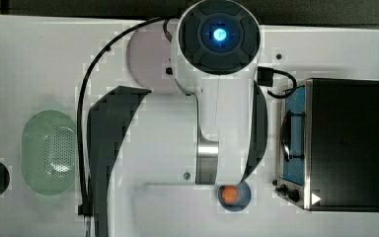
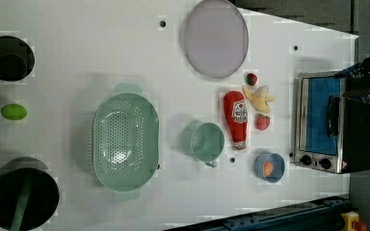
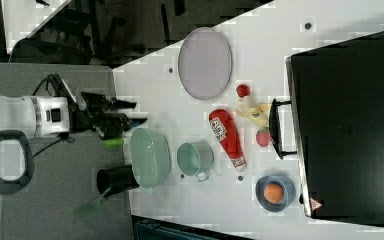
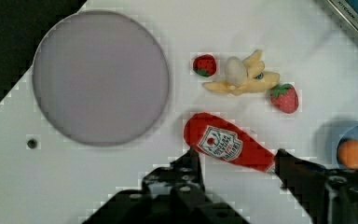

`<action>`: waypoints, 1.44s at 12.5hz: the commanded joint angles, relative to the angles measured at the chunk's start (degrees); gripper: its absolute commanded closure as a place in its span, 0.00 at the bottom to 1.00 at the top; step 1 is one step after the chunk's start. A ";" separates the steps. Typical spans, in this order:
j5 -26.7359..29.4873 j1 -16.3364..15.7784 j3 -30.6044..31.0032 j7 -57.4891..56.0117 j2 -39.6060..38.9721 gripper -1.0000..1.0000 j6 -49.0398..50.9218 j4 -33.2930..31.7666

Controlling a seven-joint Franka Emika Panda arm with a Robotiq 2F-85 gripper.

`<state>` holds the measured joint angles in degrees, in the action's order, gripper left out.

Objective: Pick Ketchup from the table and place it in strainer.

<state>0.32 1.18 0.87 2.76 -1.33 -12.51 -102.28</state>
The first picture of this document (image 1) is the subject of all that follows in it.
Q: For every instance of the blue bowl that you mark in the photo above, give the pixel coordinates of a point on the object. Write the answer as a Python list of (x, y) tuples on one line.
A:
[(242, 201)]

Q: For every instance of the green oval strainer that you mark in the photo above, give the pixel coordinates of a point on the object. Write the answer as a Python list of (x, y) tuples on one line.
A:
[(49, 162)]

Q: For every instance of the lilac round plate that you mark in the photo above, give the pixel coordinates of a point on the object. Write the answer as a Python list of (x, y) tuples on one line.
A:
[(148, 58)]

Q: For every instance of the black toaster oven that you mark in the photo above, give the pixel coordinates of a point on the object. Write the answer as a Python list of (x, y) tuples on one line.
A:
[(329, 145)]

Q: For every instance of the orange ball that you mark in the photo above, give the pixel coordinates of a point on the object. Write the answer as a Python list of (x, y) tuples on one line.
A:
[(229, 194)]

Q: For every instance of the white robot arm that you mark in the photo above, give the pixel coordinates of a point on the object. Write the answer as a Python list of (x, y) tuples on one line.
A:
[(211, 132)]

